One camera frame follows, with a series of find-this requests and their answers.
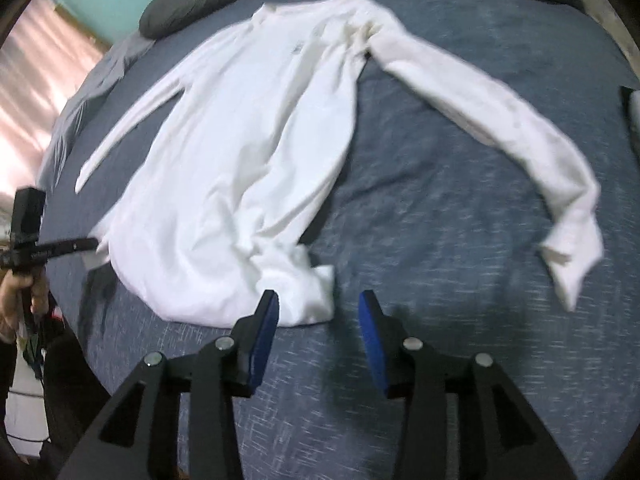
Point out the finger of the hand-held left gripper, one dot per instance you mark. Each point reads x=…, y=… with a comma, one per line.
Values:
x=65, y=247

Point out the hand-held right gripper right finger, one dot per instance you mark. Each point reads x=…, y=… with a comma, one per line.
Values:
x=372, y=347

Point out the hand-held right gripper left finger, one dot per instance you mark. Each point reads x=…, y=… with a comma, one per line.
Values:
x=262, y=342

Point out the white long-sleeve shirt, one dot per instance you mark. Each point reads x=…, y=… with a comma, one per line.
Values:
x=240, y=160

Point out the grey folded clothes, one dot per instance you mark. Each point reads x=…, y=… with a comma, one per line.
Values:
x=636, y=117

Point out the person's left hand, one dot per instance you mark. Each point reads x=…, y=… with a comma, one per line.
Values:
x=15, y=300

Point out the light grey sheet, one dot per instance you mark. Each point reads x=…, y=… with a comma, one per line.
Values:
x=75, y=110

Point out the pink curtain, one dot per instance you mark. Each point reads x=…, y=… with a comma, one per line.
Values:
x=35, y=75

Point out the bed with blue patterned sheet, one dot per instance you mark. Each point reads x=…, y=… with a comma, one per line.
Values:
x=425, y=185

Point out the cream tufted headboard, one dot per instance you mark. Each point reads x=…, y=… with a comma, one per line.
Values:
x=607, y=15

